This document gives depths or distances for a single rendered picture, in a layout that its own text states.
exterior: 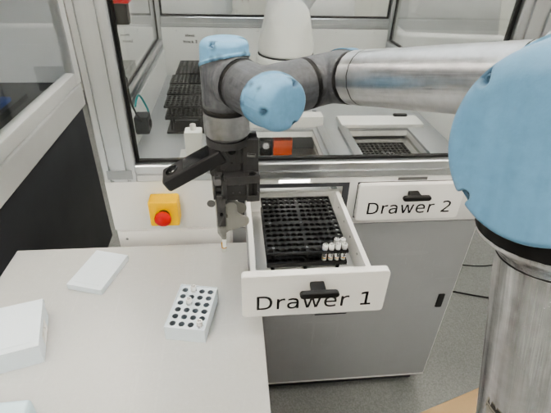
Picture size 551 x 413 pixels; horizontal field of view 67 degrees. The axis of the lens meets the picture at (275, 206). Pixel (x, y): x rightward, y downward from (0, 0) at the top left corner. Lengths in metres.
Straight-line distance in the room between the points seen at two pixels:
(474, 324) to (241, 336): 1.44
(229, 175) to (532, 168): 0.52
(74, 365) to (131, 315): 0.15
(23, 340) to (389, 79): 0.79
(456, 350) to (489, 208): 1.75
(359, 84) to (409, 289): 0.95
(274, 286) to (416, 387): 1.14
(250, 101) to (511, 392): 0.41
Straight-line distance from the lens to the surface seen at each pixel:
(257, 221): 1.09
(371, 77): 0.56
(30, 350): 0.94
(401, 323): 1.54
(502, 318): 0.37
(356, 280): 0.84
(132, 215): 1.14
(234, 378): 0.86
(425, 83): 0.51
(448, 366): 1.96
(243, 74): 0.58
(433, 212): 1.22
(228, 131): 0.67
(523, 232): 0.29
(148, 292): 1.03
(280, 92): 0.54
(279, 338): 1.47
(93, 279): 1.08
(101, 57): 0.98
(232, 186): 0.73
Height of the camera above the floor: 1.47
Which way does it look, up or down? 34 degrees down
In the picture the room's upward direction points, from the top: 2 degrees clockwise
